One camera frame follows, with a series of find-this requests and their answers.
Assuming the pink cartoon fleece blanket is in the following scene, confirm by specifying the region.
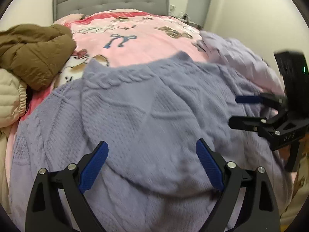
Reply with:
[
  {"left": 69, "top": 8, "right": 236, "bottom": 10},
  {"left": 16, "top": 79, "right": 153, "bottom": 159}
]
[{"left": 4, "top": 9, "right": 302, "bottom": 189}]

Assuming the cream puffer jacket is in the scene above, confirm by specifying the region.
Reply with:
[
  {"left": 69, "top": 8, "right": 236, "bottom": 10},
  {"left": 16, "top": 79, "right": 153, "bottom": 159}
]
[{"left": 1, "top": 69, "right": 27, "bottom": 212}]

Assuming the lavender knit sweater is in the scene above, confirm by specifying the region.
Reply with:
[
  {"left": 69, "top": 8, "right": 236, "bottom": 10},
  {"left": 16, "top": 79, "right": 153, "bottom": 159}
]
[{"left": 9, "top": 52, "right": 292, "bottom": 231}]

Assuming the pink pillow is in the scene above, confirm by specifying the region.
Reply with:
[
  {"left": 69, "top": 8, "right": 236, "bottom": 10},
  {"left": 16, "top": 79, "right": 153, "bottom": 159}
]
[{"left": 54, "top": 14, "right": 84, "bottom": 25}]

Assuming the light lilac garment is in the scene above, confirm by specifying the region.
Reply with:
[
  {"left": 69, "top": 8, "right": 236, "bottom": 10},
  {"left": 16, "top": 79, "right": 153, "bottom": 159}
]
[{"left": 197, "top": 31, "right": 284, "bottom": 95}]

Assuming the brown puffer jacket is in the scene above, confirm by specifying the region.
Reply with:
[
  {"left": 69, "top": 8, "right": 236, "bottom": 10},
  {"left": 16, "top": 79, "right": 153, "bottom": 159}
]
[{"left": 1, "top": 24, "right": 76, "bottom": 91}]

